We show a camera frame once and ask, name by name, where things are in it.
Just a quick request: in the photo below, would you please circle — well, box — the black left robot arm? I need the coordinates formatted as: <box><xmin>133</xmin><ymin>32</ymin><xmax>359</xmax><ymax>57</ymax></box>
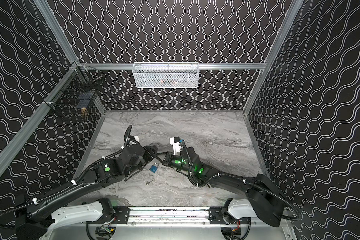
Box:
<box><xmin>0</xmin><ymin>126</ymin><xmax>158</xmax><ymax>240</ymax></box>

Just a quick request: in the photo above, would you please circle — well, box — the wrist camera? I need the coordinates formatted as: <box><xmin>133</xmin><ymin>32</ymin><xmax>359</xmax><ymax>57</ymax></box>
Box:
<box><xmin>129</xmin><ymin>135</ymin><xmax>140</xmax><ymax>143</ymax></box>
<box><xmin>169</xmin><ymin>137</ymin><xmax>182</xmax><ymax>156</ymax></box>

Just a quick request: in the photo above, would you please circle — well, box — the aluminium left side rail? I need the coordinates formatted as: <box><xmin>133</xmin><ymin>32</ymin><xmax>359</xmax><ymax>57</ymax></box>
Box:
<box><xmin>0</xmin><ymin>63</ymin><xmax>77</xmax><ymax>177</ymax></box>

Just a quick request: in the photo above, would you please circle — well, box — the aluminium frame post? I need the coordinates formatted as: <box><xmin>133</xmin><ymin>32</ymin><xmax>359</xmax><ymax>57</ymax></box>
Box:
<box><xmin>34</xmin><ymin>0</ymin><xmax>79</xmax><ymax>63</ymax></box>
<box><xmin>243</xmin><ymin>0</ymin><xmax>304</xmax><ymax>117</ymax></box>

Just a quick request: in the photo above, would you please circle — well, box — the aluminium frame post back left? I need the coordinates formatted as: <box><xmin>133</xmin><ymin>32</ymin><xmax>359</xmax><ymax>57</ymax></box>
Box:
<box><xmin>34</xmin><ymin>0</ymin><xmax>79</xmax><ymax>63</ymax></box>

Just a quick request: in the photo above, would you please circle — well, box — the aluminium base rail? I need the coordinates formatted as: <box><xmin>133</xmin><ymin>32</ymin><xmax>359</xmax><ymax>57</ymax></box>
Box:
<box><xmin>89</xmin><ymin>206</ymin><xmax>253</xmax><ymax>227</ymax></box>

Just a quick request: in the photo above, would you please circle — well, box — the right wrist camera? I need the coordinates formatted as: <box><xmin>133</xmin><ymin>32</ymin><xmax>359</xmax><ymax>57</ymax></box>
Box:
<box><xmin>169</xmin><ymin>137</ymin><xmax>182</xmax><ymax>156</ymax></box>

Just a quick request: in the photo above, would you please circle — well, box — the white mesh wall basket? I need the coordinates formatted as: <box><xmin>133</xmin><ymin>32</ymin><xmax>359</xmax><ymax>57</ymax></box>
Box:
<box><xmin>132</xmin><ymin>67</ymin><xmax>200</xmax><ymax>89</ymax></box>

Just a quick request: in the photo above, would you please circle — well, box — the black wire wall basket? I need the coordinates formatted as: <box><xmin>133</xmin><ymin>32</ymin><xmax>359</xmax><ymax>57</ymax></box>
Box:
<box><xmin>49</xmin><ymin>66</ymin><xmax>106</xmax><ymax>122</ymax></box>

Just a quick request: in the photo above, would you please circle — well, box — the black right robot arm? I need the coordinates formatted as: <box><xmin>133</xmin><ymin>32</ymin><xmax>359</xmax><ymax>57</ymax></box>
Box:
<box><xmin>155</xmin><ymin>146</ymin><xmax>302</xmax><ymax>227</ymax></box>

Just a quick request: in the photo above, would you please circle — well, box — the brass padlock in basket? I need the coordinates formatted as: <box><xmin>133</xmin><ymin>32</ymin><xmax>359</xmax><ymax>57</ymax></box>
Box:
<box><xmin>80</xmin><ymin>108</ymin><xmax>88</xmax><ymax>118</ymax></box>

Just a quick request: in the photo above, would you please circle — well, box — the aluminium frame post back right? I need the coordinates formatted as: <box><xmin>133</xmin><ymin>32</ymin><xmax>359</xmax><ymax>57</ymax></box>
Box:
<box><xmin>243</xmin><ymin>0</ymin><xmax>304</xmax><ymax>117</ymax></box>

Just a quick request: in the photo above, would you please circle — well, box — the aluminium back crossbar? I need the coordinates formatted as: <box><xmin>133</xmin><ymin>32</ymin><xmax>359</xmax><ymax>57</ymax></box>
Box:
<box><xmin>79</xmin><ymin>63</ymin><xmax>266</xmax><ymax>71</ymax></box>

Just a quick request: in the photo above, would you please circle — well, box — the small dark padlock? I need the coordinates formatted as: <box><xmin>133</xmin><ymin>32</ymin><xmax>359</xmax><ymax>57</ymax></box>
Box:
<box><xmin>149</xmin><ymin>163</ymin><xmax>159</xmax><ymax>173</ymax></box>

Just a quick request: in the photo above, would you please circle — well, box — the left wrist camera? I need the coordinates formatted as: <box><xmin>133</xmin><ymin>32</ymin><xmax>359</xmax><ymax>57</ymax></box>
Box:
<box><xmin>129</xmin><ymin>135</ymin><xmax>140</xmax><ymax>143</ymax></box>

